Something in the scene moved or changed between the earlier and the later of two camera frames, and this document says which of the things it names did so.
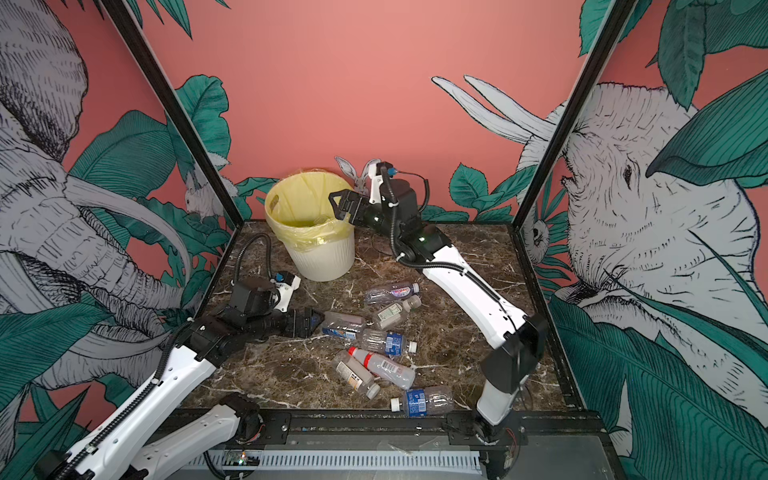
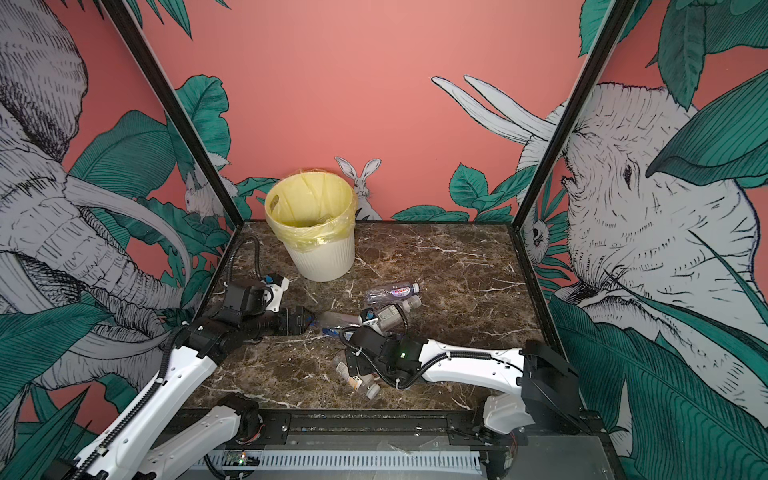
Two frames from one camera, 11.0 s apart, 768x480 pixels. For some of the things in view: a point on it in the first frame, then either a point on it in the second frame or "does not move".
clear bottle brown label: (353, 372) does not move
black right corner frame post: (619, 15) does not move
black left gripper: (308, 329) does not move
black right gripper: (358, 200) to (362, 367)
